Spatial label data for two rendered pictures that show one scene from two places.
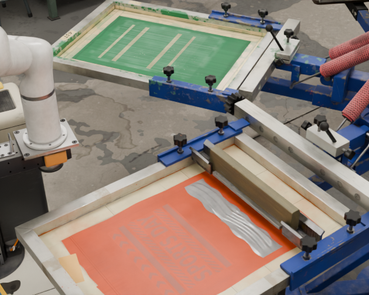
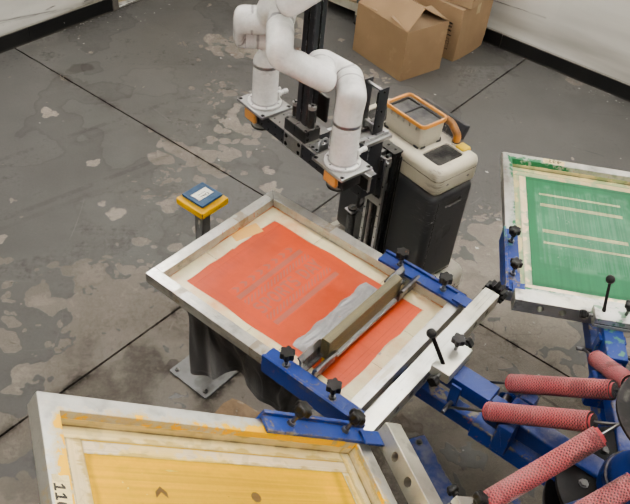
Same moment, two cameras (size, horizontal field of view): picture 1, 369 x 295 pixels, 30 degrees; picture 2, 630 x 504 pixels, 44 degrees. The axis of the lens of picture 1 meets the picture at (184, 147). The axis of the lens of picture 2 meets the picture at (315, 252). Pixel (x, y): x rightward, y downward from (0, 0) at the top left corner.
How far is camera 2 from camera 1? 182 cm
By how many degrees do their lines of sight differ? 52
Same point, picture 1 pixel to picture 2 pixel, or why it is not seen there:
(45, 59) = (345, 98)
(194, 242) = (296, 297)
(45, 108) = (336, 135)
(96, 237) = (284, 239)
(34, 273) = not seen: hidden behind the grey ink
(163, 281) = (247, 284)
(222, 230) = (317, 314)
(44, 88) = (339, 119)
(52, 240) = (273, 216)
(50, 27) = not seen: outside the picture
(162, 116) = not seen: outside the picture
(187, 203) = (345, 286)
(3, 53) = (271, 53)
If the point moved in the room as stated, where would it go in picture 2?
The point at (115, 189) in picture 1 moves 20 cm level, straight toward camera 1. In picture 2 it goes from (335, 233) to (279, 246)
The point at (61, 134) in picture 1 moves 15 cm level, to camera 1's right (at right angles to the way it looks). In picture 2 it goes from (346, 167) to (360, 195)
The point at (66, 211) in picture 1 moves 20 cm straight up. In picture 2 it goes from (298, 212) to (303, 164)
